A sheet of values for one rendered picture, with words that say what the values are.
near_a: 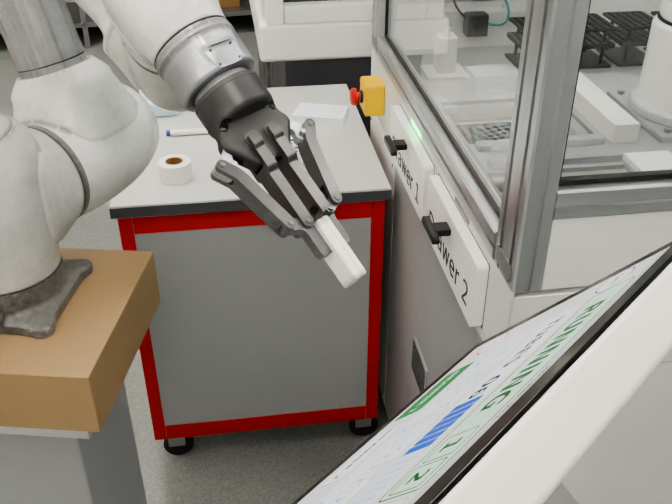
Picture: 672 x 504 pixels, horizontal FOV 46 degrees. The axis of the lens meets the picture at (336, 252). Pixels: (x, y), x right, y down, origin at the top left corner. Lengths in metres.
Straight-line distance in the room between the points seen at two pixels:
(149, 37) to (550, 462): 0.56
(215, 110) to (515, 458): 0.46
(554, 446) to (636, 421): 0.79
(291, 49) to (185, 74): 1.47
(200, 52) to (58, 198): 0.42
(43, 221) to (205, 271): 0.67
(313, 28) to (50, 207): 1.27
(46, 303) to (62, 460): 0.26
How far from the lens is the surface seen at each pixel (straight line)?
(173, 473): 2.11
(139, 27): 0.84
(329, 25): 2.26
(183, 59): 0.81
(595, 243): 1.06
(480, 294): 1.16
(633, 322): 0.61
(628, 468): 1.38
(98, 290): 1.23
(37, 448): 1.31
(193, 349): 1.88
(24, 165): 1.11
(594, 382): 0.56
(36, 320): 1.17
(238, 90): 0.80
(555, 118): 0.95
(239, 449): 2.14
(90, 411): 1.12
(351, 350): 1.92
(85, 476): 1.32
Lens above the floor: 1.54
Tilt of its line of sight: 32 degrees down
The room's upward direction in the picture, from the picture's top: straight up
